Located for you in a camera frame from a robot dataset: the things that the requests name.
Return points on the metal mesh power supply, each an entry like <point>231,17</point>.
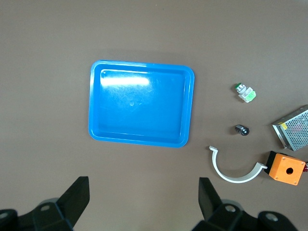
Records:
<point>293,130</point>

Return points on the orange button box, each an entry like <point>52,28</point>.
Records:
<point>286,168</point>

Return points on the large white curved bracket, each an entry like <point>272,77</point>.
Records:
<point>231,178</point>

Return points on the green white push button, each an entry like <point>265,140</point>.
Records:
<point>245,93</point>

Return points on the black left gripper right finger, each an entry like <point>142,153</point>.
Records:
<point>221,216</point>

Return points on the black cylindrical capacitor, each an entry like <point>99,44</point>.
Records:
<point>241,130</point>

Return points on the blue plastic tray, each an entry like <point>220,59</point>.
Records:
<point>139,108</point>

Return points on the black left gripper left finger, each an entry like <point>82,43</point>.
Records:
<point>60,214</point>

